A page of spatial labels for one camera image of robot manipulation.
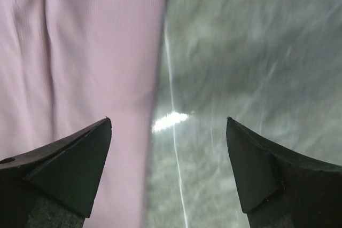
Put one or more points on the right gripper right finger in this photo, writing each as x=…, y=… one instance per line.
x=278, y=187

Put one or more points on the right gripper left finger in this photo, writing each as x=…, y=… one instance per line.
x=55, y=185

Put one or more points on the pink tank top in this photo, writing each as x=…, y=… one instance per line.
x=66, y=64

